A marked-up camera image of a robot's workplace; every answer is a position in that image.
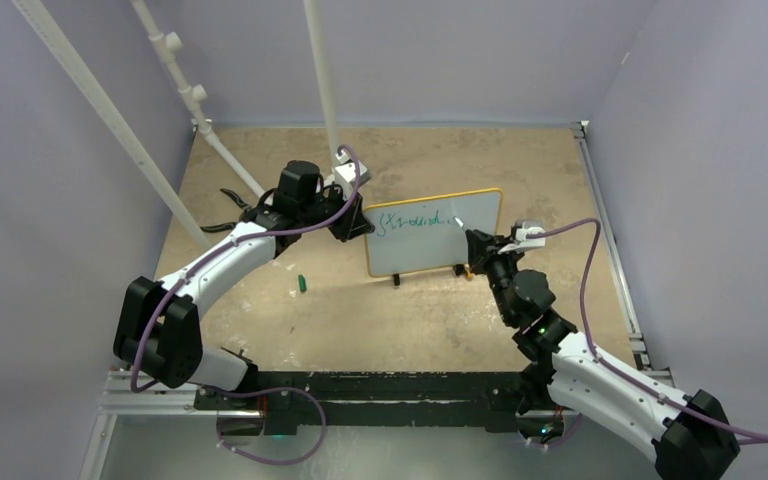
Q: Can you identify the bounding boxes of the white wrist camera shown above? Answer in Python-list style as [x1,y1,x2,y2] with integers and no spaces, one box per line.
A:
[498,219,546,254]
[325,160,372,193]

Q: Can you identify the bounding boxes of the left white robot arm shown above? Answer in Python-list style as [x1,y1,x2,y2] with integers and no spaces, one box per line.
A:
[112,145,374,409]

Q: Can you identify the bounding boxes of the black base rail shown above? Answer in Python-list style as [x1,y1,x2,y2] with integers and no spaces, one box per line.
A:
[194,371,556,435]

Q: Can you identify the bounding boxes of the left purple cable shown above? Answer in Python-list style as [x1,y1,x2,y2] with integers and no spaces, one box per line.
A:
[129,144,364,395]

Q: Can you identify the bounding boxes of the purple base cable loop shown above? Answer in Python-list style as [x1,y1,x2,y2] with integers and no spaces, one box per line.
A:
[215,386,327,466]

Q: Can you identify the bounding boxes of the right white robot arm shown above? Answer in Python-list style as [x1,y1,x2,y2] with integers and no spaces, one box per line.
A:
[465,224,741,479]

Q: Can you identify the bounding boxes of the yellow framed whiteboard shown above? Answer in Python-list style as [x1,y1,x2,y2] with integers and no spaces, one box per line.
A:
[364,188,504,278]

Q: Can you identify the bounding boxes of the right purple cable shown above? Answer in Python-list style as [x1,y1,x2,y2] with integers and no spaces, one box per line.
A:
[528,218,768,445]

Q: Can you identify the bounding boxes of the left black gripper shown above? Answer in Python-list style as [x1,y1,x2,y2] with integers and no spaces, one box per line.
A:
[299,181,372,243]

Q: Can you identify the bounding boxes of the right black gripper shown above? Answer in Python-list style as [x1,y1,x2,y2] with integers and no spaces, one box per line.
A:
[468,229,527,324]

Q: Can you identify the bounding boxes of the green whiteboard marker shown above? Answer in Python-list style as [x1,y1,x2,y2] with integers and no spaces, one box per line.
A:
[453,216,467,231]

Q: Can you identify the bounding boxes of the white PVC pipe frame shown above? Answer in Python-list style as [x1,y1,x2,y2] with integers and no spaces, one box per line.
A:
[11,0,347,250]

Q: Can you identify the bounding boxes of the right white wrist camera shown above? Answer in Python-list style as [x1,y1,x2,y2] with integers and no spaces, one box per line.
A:
[498,219,546,254]

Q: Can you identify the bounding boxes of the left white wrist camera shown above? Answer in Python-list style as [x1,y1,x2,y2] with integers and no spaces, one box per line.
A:
[325,160,372,193]

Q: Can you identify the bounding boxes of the black handled pliers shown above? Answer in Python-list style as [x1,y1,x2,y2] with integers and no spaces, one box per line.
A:
[200,188,253,234]

